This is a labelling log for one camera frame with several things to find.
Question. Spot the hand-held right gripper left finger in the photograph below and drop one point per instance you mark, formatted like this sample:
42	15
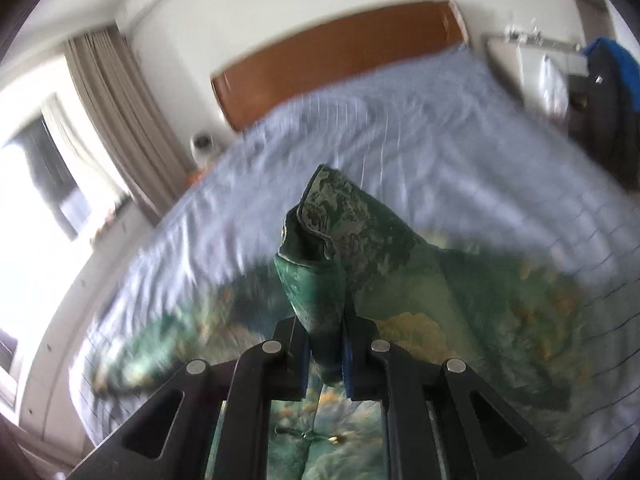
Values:
302	370

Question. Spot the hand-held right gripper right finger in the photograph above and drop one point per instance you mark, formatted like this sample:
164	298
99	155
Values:
348	370

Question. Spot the green floral garment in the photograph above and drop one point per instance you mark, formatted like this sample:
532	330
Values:
380	240

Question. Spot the wooden nightstand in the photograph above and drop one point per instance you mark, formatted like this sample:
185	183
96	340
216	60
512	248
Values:
195	176

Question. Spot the small white fan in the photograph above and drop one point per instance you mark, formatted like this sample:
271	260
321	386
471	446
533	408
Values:
202	146

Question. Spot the white window bench cabinet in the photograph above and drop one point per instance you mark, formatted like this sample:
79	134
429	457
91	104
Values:
65	300

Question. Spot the grey-blue plaid blanket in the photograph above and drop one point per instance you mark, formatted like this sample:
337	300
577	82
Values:
400	125

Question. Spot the wooden headboard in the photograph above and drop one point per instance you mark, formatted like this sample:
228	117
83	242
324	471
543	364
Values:
325	60

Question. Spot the beige curtain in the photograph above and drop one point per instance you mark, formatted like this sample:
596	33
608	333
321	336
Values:
120	110

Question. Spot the white sheer curtain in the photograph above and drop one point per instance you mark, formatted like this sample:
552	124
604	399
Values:
75	145

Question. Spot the window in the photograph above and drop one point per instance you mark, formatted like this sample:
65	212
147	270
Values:
30	185

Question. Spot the white bag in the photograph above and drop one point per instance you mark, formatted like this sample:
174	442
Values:
552	87

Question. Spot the white desk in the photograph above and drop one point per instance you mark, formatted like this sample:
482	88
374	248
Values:
515	60

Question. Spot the black hanging clothing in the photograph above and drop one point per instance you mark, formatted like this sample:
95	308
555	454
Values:
607	120

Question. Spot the blue cloth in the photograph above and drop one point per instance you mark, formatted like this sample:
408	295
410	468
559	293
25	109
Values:
612	57

